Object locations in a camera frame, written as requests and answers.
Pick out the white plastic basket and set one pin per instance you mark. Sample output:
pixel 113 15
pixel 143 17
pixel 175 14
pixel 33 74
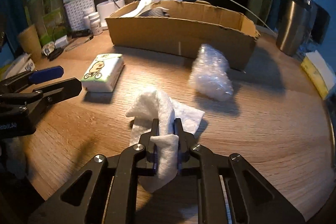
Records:
pixel 78 12

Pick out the yellow and white tissue pack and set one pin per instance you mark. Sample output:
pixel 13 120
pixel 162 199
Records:
pixel 317 71

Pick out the white paper towel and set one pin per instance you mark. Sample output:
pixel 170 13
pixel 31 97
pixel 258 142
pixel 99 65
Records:
pixel 155 106

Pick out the white foam sheet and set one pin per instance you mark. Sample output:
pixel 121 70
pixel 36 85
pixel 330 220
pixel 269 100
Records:
pixel 139 7

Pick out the stack of brown paper cups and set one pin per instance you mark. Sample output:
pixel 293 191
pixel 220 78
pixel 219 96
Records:
pixel 30 43

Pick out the cardboard box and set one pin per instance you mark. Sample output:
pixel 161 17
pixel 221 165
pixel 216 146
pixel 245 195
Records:
pixel 178 35

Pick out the small white pill bottle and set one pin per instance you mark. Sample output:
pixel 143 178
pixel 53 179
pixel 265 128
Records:
pixel 86 18

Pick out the bubble wrap bundle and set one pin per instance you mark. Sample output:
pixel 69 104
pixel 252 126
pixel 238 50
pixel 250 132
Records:
pixel 212 74

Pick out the steel tumbler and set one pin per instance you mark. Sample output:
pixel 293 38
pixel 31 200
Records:
pixel 291 27

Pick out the bagged sleeve of paper cups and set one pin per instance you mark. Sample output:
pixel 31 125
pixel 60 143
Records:
pixel 47 8

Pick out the cartoon print tissue pack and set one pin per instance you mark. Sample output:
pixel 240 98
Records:
pixel 102 71

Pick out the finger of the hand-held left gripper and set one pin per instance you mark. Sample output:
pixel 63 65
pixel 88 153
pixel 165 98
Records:
pixel 46 74
pixel 60 90

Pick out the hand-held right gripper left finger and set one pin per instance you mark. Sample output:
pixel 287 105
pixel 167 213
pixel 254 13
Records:
pixel 143 140

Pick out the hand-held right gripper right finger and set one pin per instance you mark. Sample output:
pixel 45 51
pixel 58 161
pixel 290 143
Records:
pixel 183 140

